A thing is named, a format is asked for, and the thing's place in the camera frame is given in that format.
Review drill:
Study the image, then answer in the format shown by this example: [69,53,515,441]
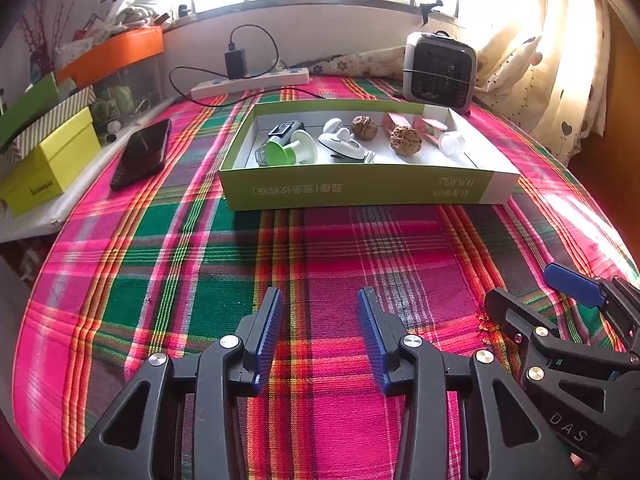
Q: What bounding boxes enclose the cream heart print pillow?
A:
[475,35,543,93]

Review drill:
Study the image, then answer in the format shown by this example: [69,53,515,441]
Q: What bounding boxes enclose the black strap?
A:
[419,0,443,26]

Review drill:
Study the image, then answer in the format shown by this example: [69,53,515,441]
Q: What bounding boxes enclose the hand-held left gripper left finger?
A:
[60,286,285,480]

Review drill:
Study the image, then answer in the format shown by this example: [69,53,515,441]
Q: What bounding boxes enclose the large pink clip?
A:
[412,116,448,140]

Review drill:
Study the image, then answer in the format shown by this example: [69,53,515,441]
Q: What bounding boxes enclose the white side table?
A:
[0,95,176,243]

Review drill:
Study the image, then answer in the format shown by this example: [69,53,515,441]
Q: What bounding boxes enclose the black charger cable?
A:
[169,25,321,107]

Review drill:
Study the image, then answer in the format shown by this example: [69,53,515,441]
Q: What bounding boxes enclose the black smartphone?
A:
[110,119,172,192]

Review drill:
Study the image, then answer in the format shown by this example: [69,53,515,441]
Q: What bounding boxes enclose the white power strip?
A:
[191,66,311,101]

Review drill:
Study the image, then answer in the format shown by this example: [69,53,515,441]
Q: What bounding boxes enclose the green mug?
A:
[102,85,135,113]

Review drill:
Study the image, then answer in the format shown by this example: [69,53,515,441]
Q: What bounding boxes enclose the red flower branches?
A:
[20,0,96,76]

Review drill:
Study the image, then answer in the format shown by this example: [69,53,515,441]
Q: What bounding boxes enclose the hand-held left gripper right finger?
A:
[356,287,568,480]

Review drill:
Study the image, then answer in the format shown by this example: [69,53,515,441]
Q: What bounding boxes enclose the green and white cardboard box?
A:
[219,99,522,211]

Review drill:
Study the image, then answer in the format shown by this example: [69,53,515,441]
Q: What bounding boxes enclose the white plastic bag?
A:
[100,0,171,31]

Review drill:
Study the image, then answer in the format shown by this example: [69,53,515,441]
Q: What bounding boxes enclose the black charger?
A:
[224,49,249,80]

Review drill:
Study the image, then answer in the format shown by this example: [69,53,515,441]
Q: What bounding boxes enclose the grey space heater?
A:
[402,31,478,111]

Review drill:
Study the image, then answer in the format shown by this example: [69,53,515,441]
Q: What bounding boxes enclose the clear white plastic jar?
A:
[439,131,468,157]

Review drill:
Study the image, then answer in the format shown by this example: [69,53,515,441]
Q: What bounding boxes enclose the cream heart print curtain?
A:
[480,0,613,166]

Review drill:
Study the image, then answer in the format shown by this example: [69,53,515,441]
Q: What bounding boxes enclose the small pink clip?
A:
[382,112,413,136]

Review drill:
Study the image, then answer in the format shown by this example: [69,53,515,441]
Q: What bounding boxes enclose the striped box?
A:
[10,85,97,158]

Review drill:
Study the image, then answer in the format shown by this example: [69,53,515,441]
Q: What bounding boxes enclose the brown walnut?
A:
[389,126,425,158]
[351,115,379,140]

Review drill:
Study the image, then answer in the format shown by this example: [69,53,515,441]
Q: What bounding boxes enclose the floral pillow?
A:
[305,45,408,80]

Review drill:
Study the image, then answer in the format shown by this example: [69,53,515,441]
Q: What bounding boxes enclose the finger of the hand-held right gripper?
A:
[544,262,640,356]
[484,287,640,413]

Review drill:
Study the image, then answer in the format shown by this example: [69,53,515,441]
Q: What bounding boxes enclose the yellow green box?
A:
[0,106,102,218]

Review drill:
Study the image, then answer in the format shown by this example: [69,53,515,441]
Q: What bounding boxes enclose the small black device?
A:
[255,120,306,167]

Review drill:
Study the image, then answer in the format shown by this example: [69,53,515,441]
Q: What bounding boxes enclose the orange box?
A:
[55,26,165,86]

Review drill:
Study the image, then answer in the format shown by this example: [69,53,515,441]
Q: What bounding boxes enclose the pink green plaid blanket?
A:
[12,72,640,480]

